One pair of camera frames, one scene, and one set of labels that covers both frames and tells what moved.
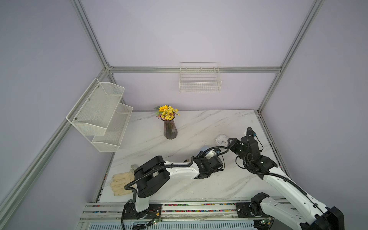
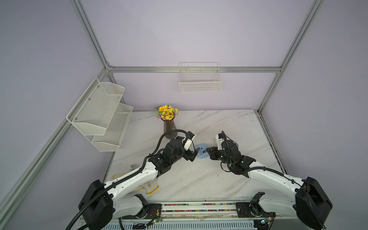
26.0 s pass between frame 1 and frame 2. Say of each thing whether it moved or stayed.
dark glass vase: stayed
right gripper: moved
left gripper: moved
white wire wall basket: stayed
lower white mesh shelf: stayed
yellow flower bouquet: stayed
